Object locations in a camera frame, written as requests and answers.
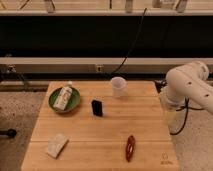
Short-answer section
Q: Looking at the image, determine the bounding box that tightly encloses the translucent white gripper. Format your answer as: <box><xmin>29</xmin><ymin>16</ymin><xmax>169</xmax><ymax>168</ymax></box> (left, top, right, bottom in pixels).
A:
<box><xmin>159</xmin><ymin>90</ymin><xmax>180</xmax><ymax>125</ymax></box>

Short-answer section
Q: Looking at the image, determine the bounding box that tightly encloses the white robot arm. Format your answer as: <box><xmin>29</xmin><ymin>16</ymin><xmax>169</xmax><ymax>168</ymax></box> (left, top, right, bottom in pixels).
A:
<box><xmin>159</xmin><ymin>61</ymin><xmax>213</xmax><ymax>125</ymax></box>

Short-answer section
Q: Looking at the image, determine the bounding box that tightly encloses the black standing eraser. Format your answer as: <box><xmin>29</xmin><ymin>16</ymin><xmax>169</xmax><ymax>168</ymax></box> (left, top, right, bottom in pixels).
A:
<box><xmin>92</xmin><ymin>100</ymin><xmax>103</xmax><ymax>117</ymax></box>

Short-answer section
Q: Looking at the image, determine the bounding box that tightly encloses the red brown oblong object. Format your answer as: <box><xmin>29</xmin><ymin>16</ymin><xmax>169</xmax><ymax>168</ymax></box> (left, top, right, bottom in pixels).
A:
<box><xmin>125</xmin><ymin>135</ymin><xmax>136</xmax><ymax>162</ymax></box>

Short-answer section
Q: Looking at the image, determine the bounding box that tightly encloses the translucent plastic cup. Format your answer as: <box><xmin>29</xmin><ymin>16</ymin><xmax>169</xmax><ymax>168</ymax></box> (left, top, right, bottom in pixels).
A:
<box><xmin>110</xmin><ymin>77</ymin><xmax>127</xmax><ymax>97</ymax></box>

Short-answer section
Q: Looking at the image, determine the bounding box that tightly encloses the wooden table board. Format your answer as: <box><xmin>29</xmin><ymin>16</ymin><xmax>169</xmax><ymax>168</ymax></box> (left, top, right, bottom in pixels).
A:
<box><xmin>21</xmin><ymin>81</ymin><xmax>179</xmax><ymax>171</ymax></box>

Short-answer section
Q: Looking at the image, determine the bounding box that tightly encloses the green bowl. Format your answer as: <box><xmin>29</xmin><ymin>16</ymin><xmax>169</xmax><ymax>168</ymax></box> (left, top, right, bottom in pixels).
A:
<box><xmin>48</xmin><ymin>87</ymin><xmax>80</xmax><ymax>113</ymax></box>

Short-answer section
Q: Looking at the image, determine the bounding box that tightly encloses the white bottle with label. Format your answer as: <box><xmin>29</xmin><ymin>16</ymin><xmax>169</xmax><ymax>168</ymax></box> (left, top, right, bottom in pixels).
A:
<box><xmin>53</xmin><ymin>81</ymin><xmax>72</xmax><ymax>110</ymax></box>

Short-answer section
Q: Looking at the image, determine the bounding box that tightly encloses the white sponge block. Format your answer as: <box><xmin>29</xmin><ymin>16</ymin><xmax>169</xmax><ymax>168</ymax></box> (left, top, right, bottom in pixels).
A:
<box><xmin>46</xmin><ymin>134</ymin><xmax>69</xmax><ymax>158</ymax></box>

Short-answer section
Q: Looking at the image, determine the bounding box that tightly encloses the black round object on floor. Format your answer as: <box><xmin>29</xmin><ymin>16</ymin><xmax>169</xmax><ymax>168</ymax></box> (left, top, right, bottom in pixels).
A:
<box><xmin>0</xmin><ymin>129</ymin><xmax>17</xmax><ymax>138</ymax></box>

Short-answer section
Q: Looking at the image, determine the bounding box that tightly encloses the black cable by table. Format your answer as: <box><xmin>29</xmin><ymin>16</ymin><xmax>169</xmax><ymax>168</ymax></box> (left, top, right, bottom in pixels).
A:
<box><xmin>154</xmin><ymin>79</ymin><xmax>205</xmax><ymax>136</ymax></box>

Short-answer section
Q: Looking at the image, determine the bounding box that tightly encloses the black hanging cable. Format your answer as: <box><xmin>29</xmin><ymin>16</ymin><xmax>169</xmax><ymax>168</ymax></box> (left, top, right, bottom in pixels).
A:
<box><xmin>105</xmin><ymin>7</ymin><xmax>148</xmax><ymax>78</ymax></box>

